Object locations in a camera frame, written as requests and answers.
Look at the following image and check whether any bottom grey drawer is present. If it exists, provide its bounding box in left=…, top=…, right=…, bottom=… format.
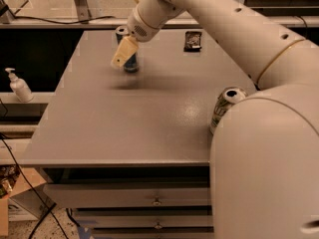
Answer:
left=92, top=228, right=214, bottom=239

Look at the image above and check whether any green white 7up can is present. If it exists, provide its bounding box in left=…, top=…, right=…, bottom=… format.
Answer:
left=210, top=87, right=248, bottom=133

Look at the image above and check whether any grey drawer cabinet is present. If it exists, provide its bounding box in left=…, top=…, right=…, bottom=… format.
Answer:
left=20, top=28, right=258, bottom=239

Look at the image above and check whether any grey drawer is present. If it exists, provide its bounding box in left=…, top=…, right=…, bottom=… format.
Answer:
left=92, top=228, right=214, bottom=239
left=73, top=206, right=212, bottom=228
left=44, top=182, right=211, bottom=208

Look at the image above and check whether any left grey metal bracket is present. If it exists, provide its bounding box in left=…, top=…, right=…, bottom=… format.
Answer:
left=74, top=0, right=102, bottom=21

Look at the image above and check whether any white pump soap bottle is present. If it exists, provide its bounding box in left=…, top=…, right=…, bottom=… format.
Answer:
left=5, top=68, right=33, bottom=103

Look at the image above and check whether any middle grey drawer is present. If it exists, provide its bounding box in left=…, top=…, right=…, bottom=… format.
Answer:
left=73, top=206, right=212, bottom=228

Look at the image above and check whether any silver blue redbull can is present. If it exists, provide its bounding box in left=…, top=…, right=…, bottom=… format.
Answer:
left=116, top=25, right=139, bottom=73

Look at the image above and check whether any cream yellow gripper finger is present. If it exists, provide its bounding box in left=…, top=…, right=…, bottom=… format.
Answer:
left=111, top=36, right=139, bottom=68

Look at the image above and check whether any black snack packet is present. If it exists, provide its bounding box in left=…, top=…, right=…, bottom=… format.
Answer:
left=183, top=31, right=201, bottom=52

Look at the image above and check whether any black floor cable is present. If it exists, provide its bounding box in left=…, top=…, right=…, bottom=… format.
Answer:
left=0, top=98, right=71, bottom=239

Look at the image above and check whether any black cable on shelf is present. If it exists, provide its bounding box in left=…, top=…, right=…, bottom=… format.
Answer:
left=0, top=0, right=116, bottom=26

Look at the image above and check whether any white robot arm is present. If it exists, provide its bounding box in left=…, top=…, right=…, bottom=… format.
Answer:
left=112, top=0, right=319, bottom=239

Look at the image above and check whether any top grey drawer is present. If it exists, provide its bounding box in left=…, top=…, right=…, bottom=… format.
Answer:
left=44, top=182, right=211, bottom=208

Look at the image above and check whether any cardboard box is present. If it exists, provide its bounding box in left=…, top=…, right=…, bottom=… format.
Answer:
left=0, top=168, right=45, bottom=236

